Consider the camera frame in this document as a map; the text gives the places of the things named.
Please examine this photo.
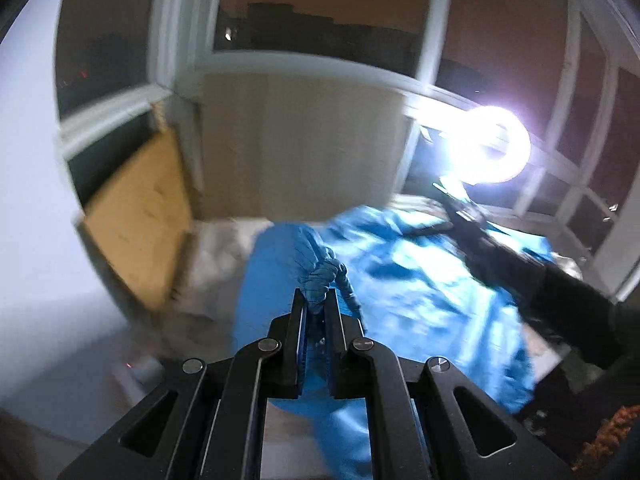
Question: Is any person's right forearm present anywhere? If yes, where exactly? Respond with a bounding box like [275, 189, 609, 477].
[520, 260, 640, 372]

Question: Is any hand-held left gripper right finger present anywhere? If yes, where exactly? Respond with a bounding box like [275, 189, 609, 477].
[324, 290, 567, 480]

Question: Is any orange knit cloth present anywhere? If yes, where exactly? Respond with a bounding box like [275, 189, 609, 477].
[570, 404, 640, 480]

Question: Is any ring light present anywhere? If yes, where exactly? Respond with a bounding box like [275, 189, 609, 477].
[444, 104, 532, 187]

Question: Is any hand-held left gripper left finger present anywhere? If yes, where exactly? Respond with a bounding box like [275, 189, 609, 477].
[57, 287, 307, 480]

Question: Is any beige wooden panel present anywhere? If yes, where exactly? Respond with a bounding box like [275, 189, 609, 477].
[192, 67, 417, 222]

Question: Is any white window frame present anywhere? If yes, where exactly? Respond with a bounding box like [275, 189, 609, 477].
[54, 0, 640, 306]

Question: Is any white pillow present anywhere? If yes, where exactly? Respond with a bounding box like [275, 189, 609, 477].
[170, 216, 282, 323]

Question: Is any wooden headboard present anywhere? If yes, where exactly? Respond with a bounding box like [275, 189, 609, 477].
[79, 129, 197, 313]

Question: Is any blue garment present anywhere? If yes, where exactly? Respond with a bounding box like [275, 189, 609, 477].
[232, 205, 556, 480]

